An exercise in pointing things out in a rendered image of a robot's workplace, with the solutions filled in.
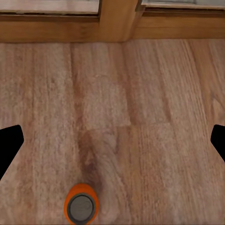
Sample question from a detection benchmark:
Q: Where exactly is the can of soda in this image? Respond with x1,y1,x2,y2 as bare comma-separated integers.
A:
64,183,99,225

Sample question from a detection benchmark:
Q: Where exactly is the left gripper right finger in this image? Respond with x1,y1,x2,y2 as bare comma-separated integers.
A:
210,124,225,161

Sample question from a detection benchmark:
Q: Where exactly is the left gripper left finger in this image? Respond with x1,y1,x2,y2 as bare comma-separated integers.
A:
0,125,24,180

